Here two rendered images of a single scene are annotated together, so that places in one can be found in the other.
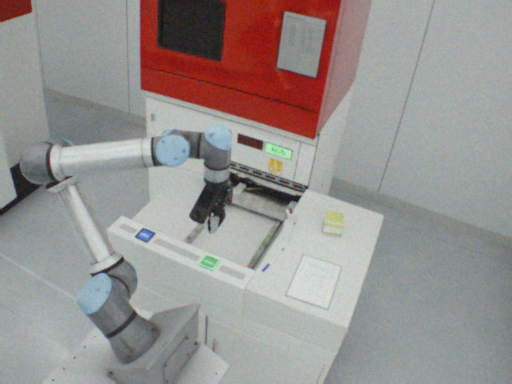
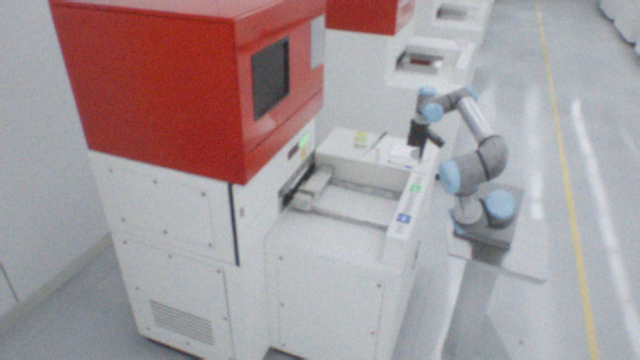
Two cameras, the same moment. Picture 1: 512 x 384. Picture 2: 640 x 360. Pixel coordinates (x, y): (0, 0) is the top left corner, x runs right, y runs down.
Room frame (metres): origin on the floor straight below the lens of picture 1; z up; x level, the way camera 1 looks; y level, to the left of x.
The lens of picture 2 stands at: (1.43, 1.94, 2.11)
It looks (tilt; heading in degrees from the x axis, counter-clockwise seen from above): 32 degrees down; 271
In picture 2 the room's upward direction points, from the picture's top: 1 degrees clockwise
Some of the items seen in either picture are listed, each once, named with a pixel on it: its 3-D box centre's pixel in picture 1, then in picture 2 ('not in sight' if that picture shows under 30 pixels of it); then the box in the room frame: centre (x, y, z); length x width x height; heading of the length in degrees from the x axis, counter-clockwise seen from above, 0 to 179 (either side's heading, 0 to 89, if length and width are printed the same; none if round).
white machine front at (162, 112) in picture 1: (222, 148); (280, 178); (1.65, 0.17, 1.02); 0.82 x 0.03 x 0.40; 71
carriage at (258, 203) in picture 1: (254, 202); (314, 188); (1.49, 0.00, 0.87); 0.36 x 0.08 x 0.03; 71
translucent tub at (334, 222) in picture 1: (333, 223); (360, 139); (1.25, -0.30, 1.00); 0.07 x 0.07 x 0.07; 86
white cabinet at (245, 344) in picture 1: (235, 311); (357, 260); (1.25, 0.02, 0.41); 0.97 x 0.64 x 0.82; 71
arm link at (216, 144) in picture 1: (216, 146); (425, 100); (1.02, 0.12, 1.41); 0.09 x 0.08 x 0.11; 93
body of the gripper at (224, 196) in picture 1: (216, 191); (418, 133); (1.03, 0.12, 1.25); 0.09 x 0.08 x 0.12; 161
